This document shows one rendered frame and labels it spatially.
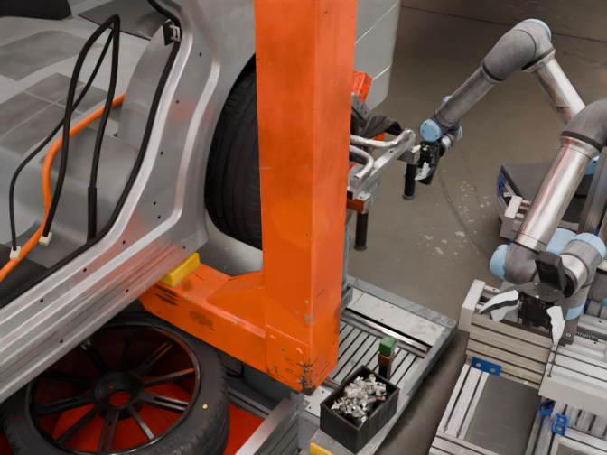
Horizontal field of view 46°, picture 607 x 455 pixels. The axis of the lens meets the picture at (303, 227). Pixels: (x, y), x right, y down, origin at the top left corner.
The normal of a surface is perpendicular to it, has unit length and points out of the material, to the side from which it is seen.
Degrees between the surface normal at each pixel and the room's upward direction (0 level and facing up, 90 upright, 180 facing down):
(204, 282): 0
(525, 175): 0
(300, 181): 90
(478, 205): 0
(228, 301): 90
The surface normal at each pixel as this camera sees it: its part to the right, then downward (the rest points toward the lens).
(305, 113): -0.55, 0.50
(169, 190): 0.83, 0.34
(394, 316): 0.00, -0.79
